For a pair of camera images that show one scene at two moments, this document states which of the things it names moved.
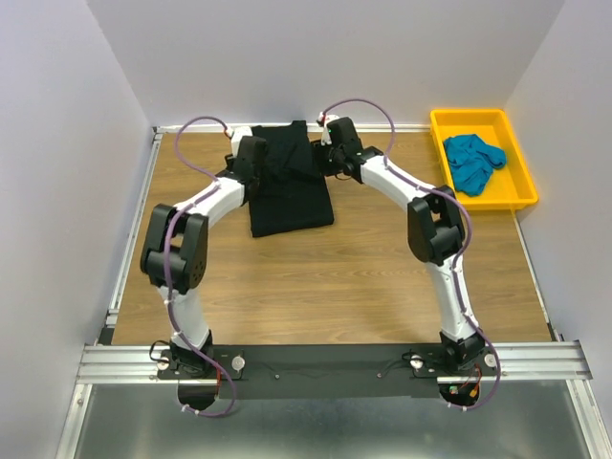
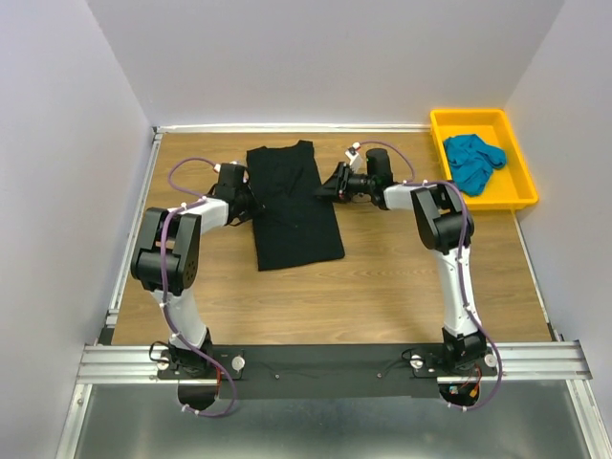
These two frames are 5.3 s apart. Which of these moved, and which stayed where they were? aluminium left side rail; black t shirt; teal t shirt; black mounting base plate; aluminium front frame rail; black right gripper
Moved: black right gripper; black t shirt
Stayed: teal t shirt; black mounting base plate; aluminium left side rail; aluminium front frame rail
